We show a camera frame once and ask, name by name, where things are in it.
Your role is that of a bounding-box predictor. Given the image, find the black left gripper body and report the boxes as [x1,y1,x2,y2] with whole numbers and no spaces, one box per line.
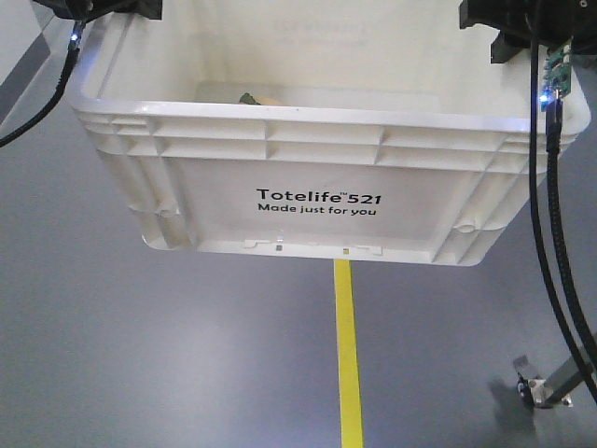
[34,0,137,21]

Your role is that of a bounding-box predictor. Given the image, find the black left braided cable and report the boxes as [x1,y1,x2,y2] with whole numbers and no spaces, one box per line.
[0,21,85,149]

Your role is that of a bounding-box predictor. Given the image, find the metal shelf foot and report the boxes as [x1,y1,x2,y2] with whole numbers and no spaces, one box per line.
[509,340,596,410]

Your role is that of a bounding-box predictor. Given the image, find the cream toy with green leaf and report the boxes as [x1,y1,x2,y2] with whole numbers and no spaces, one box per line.
[239,92,284,106]

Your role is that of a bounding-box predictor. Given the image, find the black right braided cable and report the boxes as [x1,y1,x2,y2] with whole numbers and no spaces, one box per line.
[544,100,597,374]

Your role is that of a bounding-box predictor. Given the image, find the white plastic Totelife crate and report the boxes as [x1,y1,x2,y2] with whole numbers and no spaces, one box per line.
[69,0,590,268]

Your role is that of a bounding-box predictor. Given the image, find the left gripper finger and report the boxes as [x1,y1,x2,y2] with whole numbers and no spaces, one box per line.
[134,0,162,20]

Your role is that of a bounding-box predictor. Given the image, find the green circuit board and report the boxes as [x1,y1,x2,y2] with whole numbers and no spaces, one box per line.
[539,39,572,112]

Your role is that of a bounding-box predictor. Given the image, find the black braided cable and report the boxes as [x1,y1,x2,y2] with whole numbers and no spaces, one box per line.
[544,100,597,374]
[0,21,85,149]

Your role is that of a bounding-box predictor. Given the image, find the thin black right cable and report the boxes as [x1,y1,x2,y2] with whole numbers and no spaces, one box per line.
[529,0,597,405]

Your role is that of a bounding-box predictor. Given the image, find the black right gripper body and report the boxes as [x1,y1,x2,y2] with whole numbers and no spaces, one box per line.
[496,1,596,56]

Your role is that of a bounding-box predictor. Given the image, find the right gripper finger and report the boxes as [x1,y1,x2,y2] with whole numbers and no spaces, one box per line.
[459,0,491,29]
[490,31,527,63]

